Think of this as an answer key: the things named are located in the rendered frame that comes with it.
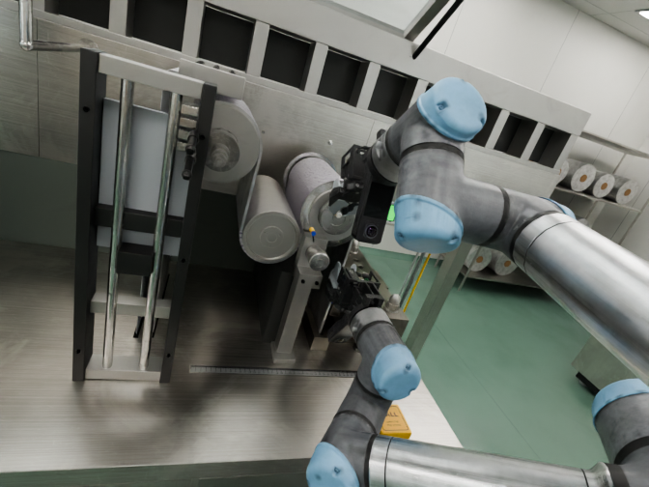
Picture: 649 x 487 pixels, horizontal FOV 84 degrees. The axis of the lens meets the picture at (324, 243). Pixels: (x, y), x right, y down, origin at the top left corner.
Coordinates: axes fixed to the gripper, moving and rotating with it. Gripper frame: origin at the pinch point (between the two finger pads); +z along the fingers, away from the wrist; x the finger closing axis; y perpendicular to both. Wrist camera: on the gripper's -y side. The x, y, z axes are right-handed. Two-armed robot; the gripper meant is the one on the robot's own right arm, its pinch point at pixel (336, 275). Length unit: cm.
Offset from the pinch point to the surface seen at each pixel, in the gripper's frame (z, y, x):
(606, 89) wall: 263, 122, -350
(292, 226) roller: -2.3, 11.4, 14.3
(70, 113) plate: 30, 17, 64
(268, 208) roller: -1.2, 14.0, 19.7
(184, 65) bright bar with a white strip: -5, 36, 38
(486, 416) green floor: 48, -109, -148
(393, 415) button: -25.5, -16.7, -10.8
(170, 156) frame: -14.9, 23.9, 37.9
